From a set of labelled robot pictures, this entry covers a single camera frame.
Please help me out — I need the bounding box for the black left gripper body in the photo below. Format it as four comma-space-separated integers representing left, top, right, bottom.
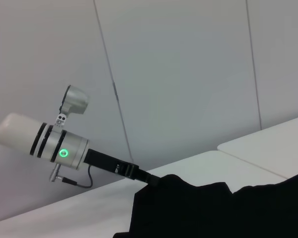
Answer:
83, 148, 140, 179

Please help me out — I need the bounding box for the silver left camera mount bracket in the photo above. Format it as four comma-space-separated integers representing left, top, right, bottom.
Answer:
55, 113, 68, 130

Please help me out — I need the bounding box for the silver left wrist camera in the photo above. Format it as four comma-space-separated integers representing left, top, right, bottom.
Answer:
59, 84, 90, 116

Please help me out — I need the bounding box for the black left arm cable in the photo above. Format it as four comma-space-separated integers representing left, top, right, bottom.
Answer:
49, 164, 94, 189

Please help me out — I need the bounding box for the black shirt with white print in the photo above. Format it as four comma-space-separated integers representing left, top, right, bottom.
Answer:
113, 170, 298, 238

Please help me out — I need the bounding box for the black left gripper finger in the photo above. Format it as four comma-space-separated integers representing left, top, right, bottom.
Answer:
136, 168, 162, 187

